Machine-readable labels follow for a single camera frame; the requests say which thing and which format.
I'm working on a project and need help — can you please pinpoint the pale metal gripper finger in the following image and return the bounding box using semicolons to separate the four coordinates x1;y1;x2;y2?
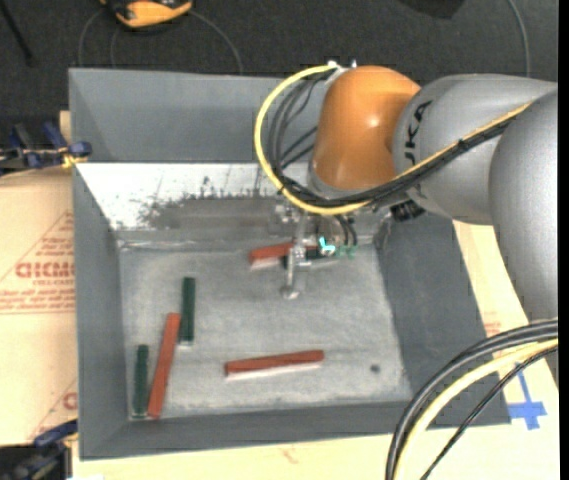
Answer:
281;247;311;301

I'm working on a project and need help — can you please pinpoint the red-brown flat block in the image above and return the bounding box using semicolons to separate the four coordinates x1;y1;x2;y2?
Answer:
247;241;296;273
223;349;326;383
146;312;182;420

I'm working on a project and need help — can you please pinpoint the grey metal bin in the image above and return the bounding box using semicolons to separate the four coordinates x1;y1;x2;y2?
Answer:
67;66;511;460

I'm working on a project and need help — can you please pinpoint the dark green flat block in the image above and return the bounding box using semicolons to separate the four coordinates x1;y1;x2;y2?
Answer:
178;276;197;348
130;343;151;418

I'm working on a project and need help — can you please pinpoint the brown cardboard board red print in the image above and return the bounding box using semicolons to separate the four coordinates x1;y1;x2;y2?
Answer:
0;162;534;450

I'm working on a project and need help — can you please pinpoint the black cylinder on white bracket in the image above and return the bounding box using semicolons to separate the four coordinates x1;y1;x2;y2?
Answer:
372;200;426;249

